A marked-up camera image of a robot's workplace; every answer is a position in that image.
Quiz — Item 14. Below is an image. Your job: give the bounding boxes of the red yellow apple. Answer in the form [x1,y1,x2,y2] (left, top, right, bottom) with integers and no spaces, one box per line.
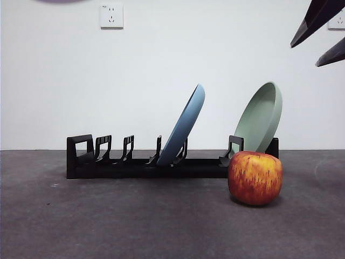
[227,151,284,207]

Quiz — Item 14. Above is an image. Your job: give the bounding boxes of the green round plate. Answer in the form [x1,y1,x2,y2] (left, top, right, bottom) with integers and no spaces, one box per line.
[232,81,284,156]

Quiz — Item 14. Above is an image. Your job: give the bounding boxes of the blue round plate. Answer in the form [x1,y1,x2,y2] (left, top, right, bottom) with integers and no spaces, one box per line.
[156,83,206,166]

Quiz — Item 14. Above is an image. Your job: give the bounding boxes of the black plastic plate rack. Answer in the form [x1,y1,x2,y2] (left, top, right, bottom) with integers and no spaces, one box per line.
[66,134,280,179]

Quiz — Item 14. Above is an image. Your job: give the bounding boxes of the white wall socket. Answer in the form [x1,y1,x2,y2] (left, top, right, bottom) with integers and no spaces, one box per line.
[328,10,345,30]
[100,3,125,30]

